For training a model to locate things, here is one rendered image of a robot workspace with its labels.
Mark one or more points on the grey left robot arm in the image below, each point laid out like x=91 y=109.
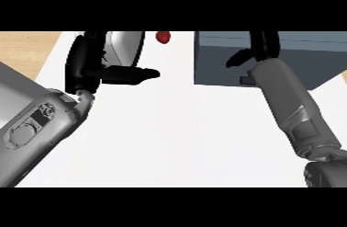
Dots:
x=32 y=129

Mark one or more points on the dark grey drawer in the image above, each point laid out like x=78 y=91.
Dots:
x=299 y=62

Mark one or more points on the silver metal appliance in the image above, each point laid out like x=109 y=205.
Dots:
x=122 y=48

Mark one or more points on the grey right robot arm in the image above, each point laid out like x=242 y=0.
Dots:
x=295 y=114

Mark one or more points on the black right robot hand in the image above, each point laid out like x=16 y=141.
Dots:
x=262 y=48

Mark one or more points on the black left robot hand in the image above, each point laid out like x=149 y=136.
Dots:
x=82 y=65

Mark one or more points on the red can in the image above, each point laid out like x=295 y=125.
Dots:
x=163 y=36

